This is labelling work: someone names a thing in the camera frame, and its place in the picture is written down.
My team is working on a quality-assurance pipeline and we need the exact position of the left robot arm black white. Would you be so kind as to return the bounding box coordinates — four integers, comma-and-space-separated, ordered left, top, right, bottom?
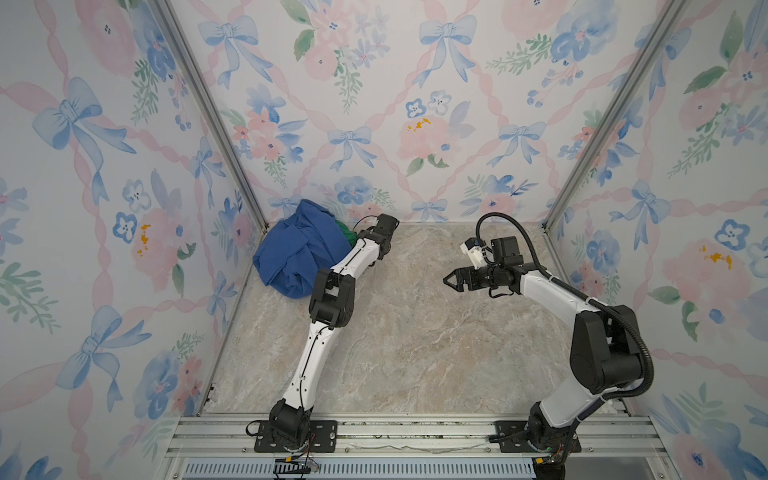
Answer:
261, 214, 399, 451

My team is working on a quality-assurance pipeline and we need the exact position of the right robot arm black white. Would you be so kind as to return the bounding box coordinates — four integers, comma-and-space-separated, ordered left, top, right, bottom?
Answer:
443, 264, 655, 464

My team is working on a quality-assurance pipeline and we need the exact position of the green cloth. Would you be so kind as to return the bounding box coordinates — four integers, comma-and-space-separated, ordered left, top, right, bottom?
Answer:
335, 220, 358, 247

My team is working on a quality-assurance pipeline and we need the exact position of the dark blue shirt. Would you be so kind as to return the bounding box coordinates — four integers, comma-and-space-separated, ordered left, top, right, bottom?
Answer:
253, 199, 353, 299

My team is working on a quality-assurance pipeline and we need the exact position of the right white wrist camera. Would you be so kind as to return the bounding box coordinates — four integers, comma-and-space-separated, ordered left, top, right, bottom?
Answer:
460, 237, 490, 270

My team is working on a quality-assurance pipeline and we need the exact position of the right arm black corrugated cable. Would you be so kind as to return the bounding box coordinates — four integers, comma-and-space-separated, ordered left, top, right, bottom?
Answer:
475, 211, 655, 402

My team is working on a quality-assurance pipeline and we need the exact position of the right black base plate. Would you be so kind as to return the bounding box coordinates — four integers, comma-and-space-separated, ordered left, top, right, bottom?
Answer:
488, 420, 582, 455

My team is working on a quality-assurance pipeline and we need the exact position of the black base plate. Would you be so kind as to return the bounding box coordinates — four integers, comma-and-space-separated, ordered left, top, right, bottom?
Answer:
246, 420, 338, 454
488, 420, 582, 455

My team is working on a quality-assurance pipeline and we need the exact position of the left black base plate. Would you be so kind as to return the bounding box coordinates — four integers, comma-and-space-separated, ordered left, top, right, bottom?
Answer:
246, 420, 338, 454

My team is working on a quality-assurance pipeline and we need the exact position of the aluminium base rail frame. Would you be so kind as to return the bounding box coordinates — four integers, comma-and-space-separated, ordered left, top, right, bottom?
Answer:
155, 412, 682, 479

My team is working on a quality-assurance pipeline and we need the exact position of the right corner aluminium post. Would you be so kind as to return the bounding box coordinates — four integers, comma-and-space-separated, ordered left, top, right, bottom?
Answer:
541, 0, 688, 237

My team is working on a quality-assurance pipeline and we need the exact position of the corner aluminium post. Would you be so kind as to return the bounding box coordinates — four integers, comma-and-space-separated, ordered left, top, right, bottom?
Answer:
148, 0, 268, 233
541, 0, 688, 237

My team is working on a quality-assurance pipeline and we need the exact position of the left corner aluminium post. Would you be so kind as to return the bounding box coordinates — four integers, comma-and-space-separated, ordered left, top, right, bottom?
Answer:
148, 0, 268, 233

